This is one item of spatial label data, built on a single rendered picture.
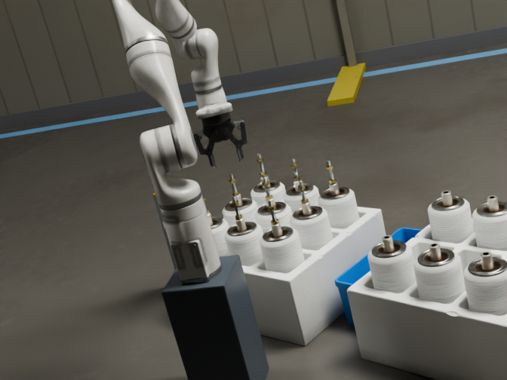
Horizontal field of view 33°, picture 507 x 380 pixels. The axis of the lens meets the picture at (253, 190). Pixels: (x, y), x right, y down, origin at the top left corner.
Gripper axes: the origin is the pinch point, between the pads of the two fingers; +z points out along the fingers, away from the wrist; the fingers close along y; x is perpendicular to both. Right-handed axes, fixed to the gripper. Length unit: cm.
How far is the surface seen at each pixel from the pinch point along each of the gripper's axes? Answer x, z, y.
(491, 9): -187, 22, -141
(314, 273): 31.0, 22.6, -13.4
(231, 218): 4.6, 14.6, 2.5
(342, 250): 23.2, 22.6, -21.9
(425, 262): 59, 12, -34
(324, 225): 21.6, 15.4, -19.0
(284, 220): 13.5, 15.1, -10.4
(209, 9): -231, -3, -11
